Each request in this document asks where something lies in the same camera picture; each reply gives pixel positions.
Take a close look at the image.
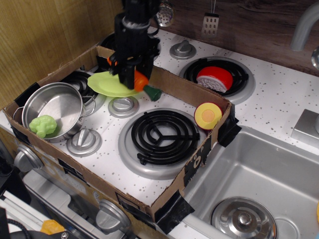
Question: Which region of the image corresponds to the back right black burner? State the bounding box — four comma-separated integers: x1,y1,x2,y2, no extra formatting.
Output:
179,57,256,105

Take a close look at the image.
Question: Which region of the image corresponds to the silver sink basin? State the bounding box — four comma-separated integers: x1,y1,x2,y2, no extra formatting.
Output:
184,127,319,239

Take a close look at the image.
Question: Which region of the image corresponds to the red toy cheese wedge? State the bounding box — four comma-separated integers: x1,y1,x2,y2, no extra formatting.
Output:
196,66,234,93

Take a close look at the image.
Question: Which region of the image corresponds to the yellow toy piece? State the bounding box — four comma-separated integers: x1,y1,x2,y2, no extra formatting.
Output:
40,220,65,235

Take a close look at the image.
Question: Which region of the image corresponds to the brown cardboard fence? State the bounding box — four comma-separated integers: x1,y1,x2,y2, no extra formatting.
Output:
4,46,234,239

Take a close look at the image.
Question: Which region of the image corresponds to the silver oven knob right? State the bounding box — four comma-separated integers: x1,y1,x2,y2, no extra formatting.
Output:
95,199,131,234

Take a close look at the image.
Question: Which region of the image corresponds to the back left black burner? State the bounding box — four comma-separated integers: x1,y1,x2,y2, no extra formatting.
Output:
98,32,161,60

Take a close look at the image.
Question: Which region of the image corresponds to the silver stove knob front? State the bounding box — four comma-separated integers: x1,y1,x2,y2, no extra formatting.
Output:
66,128,102,157

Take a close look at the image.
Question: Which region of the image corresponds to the green toy broccoli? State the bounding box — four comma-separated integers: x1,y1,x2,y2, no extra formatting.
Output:
29,115,57,138

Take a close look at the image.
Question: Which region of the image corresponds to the grey toy faucet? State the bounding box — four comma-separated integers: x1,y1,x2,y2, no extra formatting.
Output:
290,1,319,51

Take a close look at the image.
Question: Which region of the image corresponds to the silver oven knob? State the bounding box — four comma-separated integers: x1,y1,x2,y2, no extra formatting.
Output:
14,144,44,172
95,199,131,234

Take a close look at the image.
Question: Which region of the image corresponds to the silver stove knob centre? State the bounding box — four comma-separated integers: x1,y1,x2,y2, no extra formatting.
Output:
108,96,139,119

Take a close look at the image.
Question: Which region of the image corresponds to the silver stove knob back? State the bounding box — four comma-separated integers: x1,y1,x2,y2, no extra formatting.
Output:
169,40,196,60

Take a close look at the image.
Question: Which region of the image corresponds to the front left black burner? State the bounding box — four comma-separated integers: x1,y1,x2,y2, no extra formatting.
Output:
61,71,107,113

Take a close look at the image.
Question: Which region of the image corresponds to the silver metal pot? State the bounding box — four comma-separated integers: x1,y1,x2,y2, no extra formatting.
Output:
13,82,96,142

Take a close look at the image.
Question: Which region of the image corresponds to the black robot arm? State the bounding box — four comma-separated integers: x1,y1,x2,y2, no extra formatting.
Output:
108,0,160,90

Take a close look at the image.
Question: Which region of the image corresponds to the light green plastic plate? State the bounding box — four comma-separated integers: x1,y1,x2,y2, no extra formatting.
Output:
88,72,138,97

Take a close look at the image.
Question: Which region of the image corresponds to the hanging silver spatula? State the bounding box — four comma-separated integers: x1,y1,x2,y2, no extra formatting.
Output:
201,0,219,39

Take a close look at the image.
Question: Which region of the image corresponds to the front right black burner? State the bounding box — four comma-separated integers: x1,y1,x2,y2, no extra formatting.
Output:
118,108,206,180

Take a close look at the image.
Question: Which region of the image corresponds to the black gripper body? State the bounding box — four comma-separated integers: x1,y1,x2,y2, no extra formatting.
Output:
111,13,160,71

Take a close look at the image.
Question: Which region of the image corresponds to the yellow red toy fruit half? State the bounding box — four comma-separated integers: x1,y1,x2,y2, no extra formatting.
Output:
194,102,223,130

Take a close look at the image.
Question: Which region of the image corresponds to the hanging silver slotted spoon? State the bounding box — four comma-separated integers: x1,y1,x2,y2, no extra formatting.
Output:
156,0,175,27

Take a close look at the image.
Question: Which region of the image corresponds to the silver pot lid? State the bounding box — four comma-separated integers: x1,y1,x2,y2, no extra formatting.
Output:
210,197,278,239

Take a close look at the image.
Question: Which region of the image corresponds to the black burner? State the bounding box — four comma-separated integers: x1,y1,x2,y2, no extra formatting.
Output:
179,57,256,105
61,71,107,113
98,32,161,60
118,108,206,180

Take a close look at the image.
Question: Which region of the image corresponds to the silver oven knob left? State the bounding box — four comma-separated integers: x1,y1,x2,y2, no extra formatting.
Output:
14,144,44,172

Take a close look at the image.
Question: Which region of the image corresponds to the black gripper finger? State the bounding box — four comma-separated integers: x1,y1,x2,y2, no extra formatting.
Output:
118,64,135,90
139,53,154,80

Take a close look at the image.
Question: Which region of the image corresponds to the silver stove knob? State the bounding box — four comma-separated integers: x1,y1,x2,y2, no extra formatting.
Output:
108,96,139,119
66,128,102,157
169,40,196,60

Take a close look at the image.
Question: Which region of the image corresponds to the orange toy carrot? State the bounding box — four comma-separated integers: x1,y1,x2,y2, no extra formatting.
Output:
107,57,162,101

